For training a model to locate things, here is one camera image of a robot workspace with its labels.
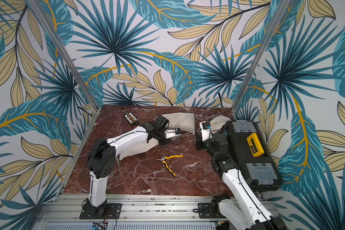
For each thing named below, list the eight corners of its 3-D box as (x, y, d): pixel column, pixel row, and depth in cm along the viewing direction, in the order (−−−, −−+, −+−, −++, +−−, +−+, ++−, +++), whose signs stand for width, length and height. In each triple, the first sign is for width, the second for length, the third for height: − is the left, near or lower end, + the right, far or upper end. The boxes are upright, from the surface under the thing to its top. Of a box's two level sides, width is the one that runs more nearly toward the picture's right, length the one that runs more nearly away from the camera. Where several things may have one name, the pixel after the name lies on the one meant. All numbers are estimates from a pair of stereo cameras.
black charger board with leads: (133, 128, 110) (133, 126, 108) (123, 116, 117) (122, 114, 115) (140, 123, 112) (140, 121, 110) (130, 112, 119) (129, 110, 118)
